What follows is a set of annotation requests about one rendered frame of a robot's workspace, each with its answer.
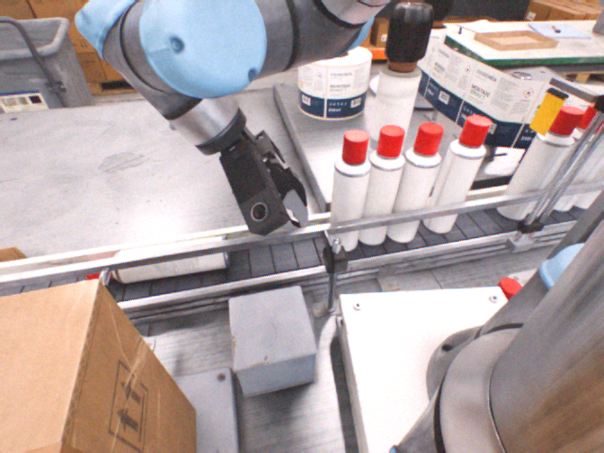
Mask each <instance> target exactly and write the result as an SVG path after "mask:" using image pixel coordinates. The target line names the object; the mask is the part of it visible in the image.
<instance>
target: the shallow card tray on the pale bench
mask: <svg viewBox="0 0 604 453"><path fill-rule="evenodd" d="M474 40H476V41H478V42H480V43H482V44H484V45H486V46H488V47H490V48H492V49H496V50H498V51H512V50H527V49H555V48H556V47H557V45H558V43H559V41H560V40H555V39H552V38H549V37H547V36H544V35H542V34H539V33H536V32H533V31H529V30H525V31H492V32H476V33H475V36H474Z"/></svg>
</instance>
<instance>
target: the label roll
mask: <svg viewBox="0 0 604 453"><path fill-rule="evenodd" d="M371 58H372V54H371V52H370V51H368V50H367V49H364V48H362V47H357V48H355V49H354V50H351V51H348V52H347V53H345V54H344V55H342V56H340V57H338V58H334V59H330V60H321V61H317V62H315V63H312V64H308V65H305V66H302V67H299V68H298V107H299V109H300V110H301V111H302V112H303V113H305V114H306V115H307V116H310V117H312V118H316V119H320V120H347V119H351V118H354V117H357V116H359V115H360V114H361V113H362V112H363V111H364V109H365V102H366V96H367V90H368V83H369V70H370V64H371Z"/></svg>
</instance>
